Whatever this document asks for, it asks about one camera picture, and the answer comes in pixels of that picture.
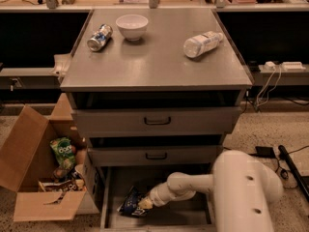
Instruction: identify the open cardboard box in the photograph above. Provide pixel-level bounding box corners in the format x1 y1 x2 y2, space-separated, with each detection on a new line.
0 95 102 222

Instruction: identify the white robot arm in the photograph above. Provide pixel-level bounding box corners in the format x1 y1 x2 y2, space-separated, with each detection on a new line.
138 150 283 232

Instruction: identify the grey drawer cabinet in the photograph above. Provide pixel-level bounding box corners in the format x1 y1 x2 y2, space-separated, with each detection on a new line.
60 7 253 232

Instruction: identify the black cable on floor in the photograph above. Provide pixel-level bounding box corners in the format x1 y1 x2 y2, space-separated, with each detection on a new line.
223 144 309 190

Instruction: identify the green snack bag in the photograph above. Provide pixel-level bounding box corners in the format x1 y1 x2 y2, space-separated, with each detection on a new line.
49 137 76 170

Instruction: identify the blue chip bag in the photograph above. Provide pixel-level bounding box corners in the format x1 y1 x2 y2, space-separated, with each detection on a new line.
117 187 150 218

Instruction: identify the white power strip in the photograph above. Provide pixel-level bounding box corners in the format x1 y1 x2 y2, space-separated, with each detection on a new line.
262 61 306 72

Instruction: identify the grey middle drawer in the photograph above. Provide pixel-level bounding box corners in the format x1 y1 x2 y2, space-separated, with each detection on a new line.
88 145 223 166

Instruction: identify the grey open bottom drawer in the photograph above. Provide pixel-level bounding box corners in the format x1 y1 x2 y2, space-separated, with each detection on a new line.
100 164 216 232

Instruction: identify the black floor bar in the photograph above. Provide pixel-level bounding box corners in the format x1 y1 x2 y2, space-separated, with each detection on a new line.
278 145 309 202

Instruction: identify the grey top drawer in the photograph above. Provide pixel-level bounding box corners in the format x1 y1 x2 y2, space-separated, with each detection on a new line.
72 107 241 138

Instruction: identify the silver blue soda can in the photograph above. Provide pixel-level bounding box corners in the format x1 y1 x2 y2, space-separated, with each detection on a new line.
87 24 113 52

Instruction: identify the black power adapter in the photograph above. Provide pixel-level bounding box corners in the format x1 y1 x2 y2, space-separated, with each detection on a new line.
255 146 275 159

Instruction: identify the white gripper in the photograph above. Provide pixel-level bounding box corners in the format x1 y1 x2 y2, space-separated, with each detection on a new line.
138 183 171 210

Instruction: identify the white ceramic bowl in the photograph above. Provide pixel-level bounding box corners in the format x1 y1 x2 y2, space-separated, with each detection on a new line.
116 14 149 41

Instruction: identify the clear plastic water bottle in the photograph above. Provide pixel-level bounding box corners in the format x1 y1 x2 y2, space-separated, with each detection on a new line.
183 31 223 58

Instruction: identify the brown candy wrapper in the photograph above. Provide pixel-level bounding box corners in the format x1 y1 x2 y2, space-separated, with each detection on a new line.
39 180 78 192

